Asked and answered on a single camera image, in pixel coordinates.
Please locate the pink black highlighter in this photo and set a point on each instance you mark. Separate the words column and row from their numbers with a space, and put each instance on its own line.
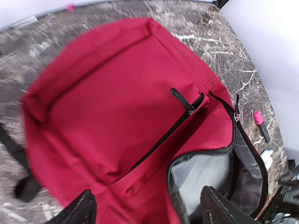
column 262, row 126

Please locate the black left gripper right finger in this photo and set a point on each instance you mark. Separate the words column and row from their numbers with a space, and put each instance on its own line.
column 218, row 210

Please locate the yellow pink pastel highlighter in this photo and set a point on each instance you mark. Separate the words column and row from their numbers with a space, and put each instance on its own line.
column 268, row 163

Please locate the red student backpack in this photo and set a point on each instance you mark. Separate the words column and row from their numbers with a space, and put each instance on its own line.
column 132, row 114

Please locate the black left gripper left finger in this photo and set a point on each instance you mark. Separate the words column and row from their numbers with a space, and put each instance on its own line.
column 82, row 210

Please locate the purple cap marker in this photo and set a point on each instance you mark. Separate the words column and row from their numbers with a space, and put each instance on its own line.
column 266, row 154

